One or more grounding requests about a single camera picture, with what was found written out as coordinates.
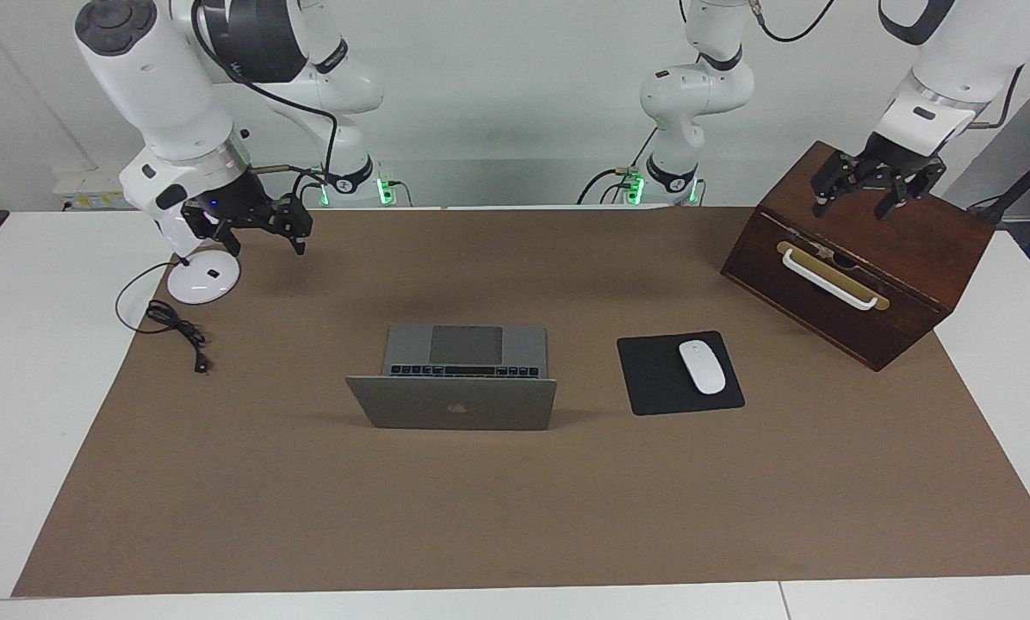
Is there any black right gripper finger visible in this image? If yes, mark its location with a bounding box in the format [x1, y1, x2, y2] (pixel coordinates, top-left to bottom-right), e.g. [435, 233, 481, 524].
[276, 196, 314, 257]
[182, 205, 243, 258]

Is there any white power strip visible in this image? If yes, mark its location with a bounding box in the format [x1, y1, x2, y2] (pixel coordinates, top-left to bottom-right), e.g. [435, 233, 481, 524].
[53, 170, 130, 211]

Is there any brown table mat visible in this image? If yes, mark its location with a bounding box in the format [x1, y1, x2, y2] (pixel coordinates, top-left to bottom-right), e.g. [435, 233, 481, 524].
[11, 207, 1030, 598]

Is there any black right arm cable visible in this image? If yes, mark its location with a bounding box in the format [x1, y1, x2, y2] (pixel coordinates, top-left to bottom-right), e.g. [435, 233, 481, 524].
[190, 0, 340, 206]

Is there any black mouse pad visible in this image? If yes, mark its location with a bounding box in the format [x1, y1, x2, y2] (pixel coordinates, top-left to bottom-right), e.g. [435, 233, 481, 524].
[617, 331, 746, 417]

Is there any black lamp cable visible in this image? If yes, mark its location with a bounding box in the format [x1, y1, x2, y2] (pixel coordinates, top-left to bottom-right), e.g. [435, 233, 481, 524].
[115, 261, 214, 375]

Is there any silver grey laptop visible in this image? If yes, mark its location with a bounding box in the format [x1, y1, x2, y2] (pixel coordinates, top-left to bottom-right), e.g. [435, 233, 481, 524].
[345, 325, 559, 431]

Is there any black stand pole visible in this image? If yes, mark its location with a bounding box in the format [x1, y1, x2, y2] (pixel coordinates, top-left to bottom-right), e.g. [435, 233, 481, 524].
[967, 136, 1030, 226]

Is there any black base cable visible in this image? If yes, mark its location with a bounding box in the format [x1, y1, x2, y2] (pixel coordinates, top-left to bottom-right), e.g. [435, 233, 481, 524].
[576, 127, 661, 206]

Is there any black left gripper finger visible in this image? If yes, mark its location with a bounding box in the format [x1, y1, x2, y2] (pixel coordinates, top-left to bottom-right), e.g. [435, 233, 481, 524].
[875, 164, 945, 221]
[810, 153, 859, 218]

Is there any white desk lamp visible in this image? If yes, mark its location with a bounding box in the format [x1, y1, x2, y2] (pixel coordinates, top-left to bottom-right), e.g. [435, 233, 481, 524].
[155, 214, 241, 306]

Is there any white box handle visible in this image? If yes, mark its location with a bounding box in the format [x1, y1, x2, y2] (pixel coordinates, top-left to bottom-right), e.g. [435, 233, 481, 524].
[780, 248, 879, 311]

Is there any brass handle plate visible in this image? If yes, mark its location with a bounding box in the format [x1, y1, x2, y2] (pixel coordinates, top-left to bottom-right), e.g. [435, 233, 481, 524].
[776, 240, 891, 312]

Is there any white computer mouse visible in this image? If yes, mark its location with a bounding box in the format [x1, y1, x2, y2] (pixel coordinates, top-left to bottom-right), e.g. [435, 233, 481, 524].
[679, 340, 728, 396]

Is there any dark brown wooden box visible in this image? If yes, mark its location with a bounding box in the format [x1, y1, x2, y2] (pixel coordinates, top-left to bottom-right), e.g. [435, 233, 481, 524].
[720, 140, 996, 372]

